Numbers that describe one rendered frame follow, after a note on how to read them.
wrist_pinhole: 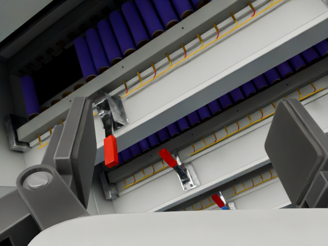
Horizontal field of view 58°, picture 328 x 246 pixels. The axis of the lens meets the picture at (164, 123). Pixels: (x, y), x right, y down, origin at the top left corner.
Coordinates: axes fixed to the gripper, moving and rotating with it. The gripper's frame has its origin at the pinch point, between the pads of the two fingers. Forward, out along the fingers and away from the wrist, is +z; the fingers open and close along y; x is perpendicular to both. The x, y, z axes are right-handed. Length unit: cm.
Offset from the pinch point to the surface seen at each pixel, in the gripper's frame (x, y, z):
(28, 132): -16.9, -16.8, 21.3
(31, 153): -20.7, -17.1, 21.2
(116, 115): -11.8, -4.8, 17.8
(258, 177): -38, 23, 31
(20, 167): -21.6, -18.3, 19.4
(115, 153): -12.8, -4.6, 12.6
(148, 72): -8.1, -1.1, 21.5
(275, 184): -37, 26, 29
